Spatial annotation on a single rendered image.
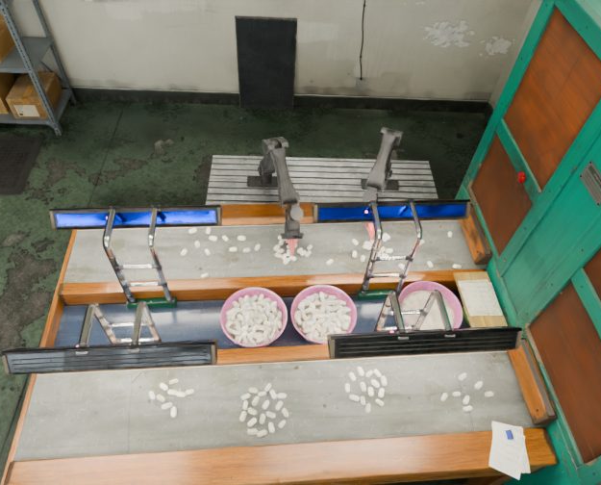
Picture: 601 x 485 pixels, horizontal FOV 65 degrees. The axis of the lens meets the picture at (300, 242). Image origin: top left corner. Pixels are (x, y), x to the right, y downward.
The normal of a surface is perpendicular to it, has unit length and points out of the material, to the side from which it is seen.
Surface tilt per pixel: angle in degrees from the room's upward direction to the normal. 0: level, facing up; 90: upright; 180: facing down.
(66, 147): 0
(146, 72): 89
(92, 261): 0
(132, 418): 0
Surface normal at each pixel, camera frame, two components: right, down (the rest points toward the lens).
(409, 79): 0.00, 0.79
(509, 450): 0.05, -0.61
